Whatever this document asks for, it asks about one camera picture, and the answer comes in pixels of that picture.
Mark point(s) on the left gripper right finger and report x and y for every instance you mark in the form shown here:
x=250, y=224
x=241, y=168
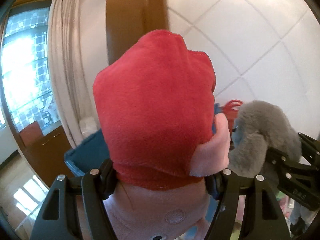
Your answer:
x=263, y=218

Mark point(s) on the pink pig plush red dress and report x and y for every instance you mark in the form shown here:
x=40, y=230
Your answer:
x=156, y=111

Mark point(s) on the red handbag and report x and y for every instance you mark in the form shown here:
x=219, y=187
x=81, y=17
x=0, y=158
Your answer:
x=230, y=110

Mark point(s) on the blue plastic storage crate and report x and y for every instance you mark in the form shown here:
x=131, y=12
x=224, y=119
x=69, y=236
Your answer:
x=91, y=153

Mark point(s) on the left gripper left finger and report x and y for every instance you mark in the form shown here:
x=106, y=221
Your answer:
x=74, y=209

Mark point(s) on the white beige curtain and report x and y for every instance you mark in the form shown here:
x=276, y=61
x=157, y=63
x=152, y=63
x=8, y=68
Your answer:
x=66, y=71

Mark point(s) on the teal neck pillow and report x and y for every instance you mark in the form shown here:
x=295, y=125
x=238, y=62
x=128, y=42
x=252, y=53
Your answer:
x=259, y=126

